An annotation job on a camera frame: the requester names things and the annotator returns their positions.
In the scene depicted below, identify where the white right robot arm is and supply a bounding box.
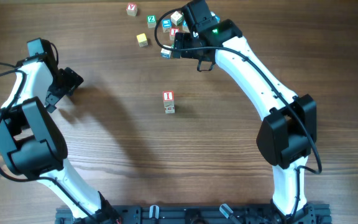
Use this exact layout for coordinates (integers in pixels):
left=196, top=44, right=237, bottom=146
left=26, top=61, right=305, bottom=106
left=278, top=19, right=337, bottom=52
left=174, top=1, right=316, bottom=218

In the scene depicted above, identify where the blue L letter block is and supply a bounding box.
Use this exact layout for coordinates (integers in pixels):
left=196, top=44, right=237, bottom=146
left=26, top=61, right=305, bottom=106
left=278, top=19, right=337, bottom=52
left=162, top=19, right=172, bottom=32

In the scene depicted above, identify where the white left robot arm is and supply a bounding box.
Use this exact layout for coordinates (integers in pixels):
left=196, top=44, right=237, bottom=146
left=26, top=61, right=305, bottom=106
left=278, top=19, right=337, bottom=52
left=0, top=38, right=121, bottom=223

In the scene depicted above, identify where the green Z letter block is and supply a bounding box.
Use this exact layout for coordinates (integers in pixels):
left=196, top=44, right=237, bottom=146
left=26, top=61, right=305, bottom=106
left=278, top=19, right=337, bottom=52
left=147, top=15, right=157, bottom=29

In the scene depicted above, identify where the yellow top block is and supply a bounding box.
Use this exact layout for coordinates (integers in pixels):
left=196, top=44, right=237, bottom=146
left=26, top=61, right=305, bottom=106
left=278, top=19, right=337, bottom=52
left=136, top=33, right=148, bottom=47

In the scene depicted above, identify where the blue lone letter block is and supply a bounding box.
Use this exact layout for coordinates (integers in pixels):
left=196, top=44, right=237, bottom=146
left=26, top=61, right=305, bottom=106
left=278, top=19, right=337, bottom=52
left=211, top=11, right=220, bottom=23

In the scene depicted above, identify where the white block green J side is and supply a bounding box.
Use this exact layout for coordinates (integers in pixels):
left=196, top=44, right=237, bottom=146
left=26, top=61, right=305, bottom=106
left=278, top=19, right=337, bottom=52
left=165, top=106, right=175, bottom=114

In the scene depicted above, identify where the plain top green-side block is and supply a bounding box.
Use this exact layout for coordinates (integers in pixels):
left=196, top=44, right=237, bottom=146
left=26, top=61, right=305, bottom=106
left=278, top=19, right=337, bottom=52
left=170, top=11, right=183, bottom=26

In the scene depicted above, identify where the red i block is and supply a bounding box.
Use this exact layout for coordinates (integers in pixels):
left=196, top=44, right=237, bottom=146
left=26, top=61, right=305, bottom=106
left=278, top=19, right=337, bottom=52
left=163, top=91, right=174, bottom=107
left=170, top=28, right=180, bottom=41

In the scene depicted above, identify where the blue D letter block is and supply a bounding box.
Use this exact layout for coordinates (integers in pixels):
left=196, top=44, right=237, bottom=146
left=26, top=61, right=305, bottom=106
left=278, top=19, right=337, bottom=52
left=182, top=21, right=190, bottom=32

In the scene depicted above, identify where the red Y letter block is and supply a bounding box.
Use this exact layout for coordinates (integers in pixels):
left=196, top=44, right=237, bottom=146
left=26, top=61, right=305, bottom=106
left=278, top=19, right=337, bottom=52
left=126, top=2, right=138, bottom=16

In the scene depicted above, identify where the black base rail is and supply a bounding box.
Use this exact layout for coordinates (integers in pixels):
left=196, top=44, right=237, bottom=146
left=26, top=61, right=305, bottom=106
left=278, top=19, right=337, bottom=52
left=54, top=203, right=332, bottom=224

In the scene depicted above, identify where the white block blue side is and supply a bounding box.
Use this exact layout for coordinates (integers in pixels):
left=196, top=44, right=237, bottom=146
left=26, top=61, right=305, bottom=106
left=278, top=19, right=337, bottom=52
left=160, top=45, right=172, bottom=59

